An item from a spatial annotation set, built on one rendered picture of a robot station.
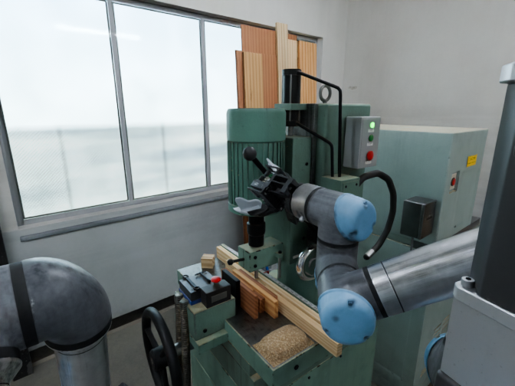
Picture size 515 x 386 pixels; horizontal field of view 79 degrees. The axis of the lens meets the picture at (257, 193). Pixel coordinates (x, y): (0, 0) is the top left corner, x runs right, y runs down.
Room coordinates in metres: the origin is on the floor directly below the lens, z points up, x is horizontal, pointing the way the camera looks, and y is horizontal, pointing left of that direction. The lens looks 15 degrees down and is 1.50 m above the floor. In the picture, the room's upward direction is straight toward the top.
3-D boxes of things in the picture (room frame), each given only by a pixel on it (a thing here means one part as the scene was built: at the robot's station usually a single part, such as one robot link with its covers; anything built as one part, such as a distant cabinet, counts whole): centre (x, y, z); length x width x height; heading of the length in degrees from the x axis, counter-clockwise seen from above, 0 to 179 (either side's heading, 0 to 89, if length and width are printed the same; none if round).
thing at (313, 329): (0.88, -0.05, 0.92); 0.55 x 0.02 x 0.04; 36
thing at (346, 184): (0.95, -0.26, 1.23); 0.09 x 0.08 x 0.15; 126
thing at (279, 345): (0.69, -0.07, 0.92); 0.14 x 0.09 x 0.04; 126
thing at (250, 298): (0.88, 0.06, 0.94); 0.20 x 0.01 x 0.08; 36
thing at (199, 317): (0.83, 0.16, 0.92); 0.15 x 0.13 x 0.09; 36
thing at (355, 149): (1.02, -0.34, 1.40); 0.10 x 0.06 x 0.16; 126
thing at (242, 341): (0.88, 0.09, 0.87); 0.61 x 0.30 x 0.06; 36
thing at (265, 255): (0.96, -0.01, 1.03); 0.14 x 0.07 x 0.09; 126
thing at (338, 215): (0.54, -0.15, 1.32); 0.11 x 0.08 x 0.09; 36
